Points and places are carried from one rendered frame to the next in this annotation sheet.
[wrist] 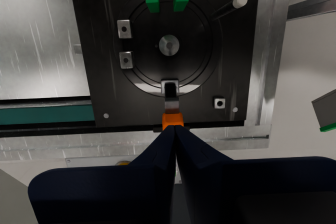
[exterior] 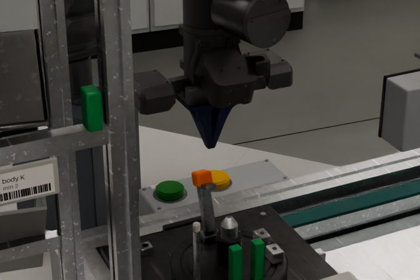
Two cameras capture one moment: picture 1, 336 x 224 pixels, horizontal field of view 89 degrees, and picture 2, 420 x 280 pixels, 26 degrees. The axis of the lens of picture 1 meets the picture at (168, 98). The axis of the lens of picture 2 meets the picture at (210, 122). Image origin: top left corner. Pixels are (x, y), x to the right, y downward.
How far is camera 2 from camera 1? 0.98 m
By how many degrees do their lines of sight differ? 48
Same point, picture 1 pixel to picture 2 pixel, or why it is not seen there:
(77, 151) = (279, 186)
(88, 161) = (263, 181)
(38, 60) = (372, 259)
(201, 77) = (180, 250)
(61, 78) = (338, 252)
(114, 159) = (234, 189)
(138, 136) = (217, 212)
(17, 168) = not seen: hidden behind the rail
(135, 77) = (247, 235)
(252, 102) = (97, 267)
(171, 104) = (210, 184)
